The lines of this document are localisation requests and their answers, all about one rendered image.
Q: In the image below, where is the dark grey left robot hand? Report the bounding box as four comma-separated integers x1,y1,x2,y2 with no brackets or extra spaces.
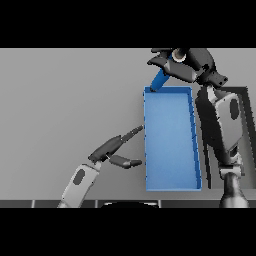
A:
87,124,145,170

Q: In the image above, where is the blue bin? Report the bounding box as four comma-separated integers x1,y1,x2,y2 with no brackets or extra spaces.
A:
143,85,203,192

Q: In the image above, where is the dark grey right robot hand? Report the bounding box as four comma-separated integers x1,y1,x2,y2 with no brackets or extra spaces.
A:
146,48,230,89

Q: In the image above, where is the blue pipe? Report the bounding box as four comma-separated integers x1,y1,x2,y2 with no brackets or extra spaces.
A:
149,48,188,93

